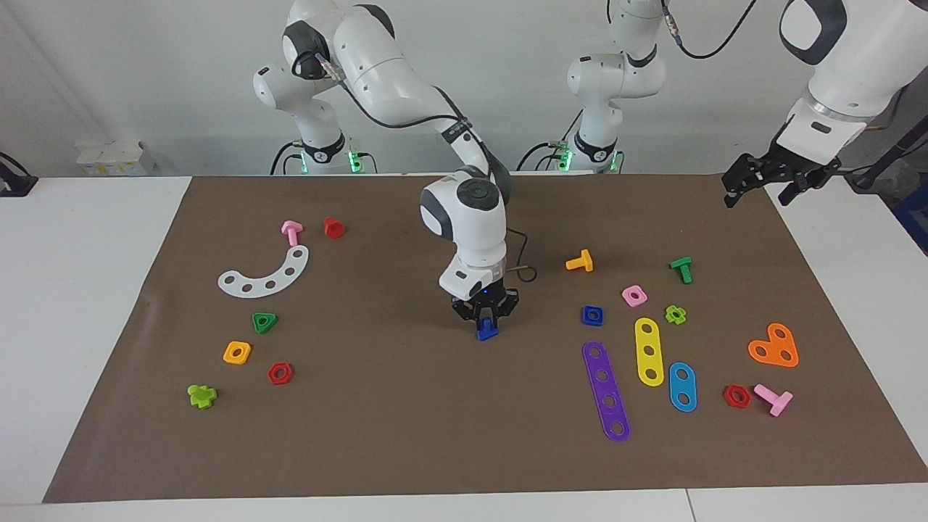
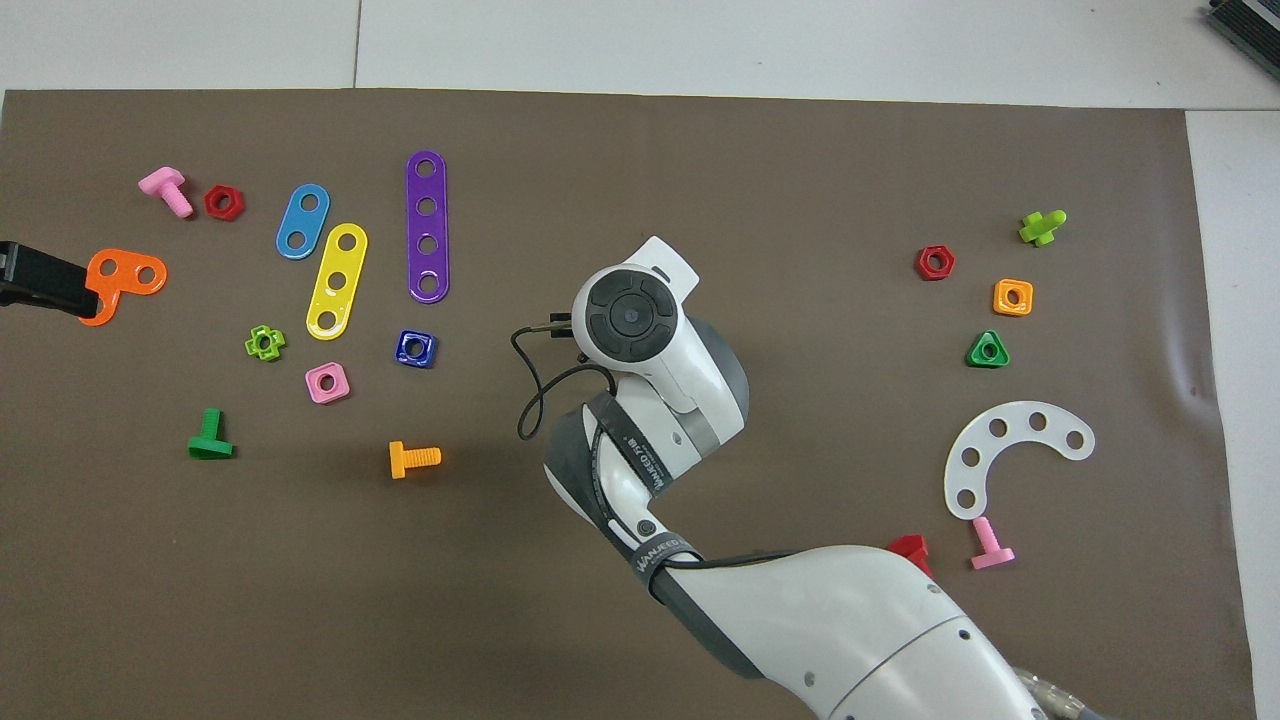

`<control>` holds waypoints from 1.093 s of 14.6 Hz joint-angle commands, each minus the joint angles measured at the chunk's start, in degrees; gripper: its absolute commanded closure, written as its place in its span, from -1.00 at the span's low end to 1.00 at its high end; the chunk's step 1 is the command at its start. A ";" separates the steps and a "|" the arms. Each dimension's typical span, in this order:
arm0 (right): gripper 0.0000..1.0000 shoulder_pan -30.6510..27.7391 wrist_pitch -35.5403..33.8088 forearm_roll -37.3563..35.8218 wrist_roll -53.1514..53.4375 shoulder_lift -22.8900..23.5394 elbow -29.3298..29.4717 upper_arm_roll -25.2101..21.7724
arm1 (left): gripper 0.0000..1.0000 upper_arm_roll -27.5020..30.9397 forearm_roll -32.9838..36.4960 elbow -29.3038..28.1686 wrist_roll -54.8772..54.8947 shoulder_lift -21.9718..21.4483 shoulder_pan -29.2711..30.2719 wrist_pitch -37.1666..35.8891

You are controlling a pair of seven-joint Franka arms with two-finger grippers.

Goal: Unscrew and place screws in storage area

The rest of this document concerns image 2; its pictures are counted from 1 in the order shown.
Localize pink square plastic nut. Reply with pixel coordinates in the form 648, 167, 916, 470
305, 362, 352, 405

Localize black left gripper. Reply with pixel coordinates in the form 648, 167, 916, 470
0, 242, 98, 319

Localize orange angled three-hole plate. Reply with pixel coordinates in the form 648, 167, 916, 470
78, 248, 169, 328

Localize orange plastic screw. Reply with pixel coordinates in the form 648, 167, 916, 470
388, 441, 442, 480

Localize pink plastic screw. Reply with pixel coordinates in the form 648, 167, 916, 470
969, 516, 1017, 572
138, 166, 194, 219

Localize dark green plastic screw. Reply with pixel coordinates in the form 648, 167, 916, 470
187, 408, 236, 461

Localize red plastic screw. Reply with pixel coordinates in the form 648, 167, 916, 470
886, 534, 936, 581

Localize yellow three-hole plastic strip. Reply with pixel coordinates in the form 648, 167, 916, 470
305, 222, 369, 341

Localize purple four-hole plastic strip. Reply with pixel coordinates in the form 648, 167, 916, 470
405, 150, 451, 304

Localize black ribbed device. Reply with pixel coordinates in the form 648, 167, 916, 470
1205, 0, 1280, 53

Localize lime green cross-head screw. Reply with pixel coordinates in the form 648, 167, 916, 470
1018, 210, 1068, 248

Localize blue two-hole plastic strip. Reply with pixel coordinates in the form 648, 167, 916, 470
275, 183, 331, 261

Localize white curved five-hole strip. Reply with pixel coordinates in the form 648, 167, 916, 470
943, 401, 1097, 521

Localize brown paper table mat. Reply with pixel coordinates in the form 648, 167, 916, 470
0, 88, 1259, 720

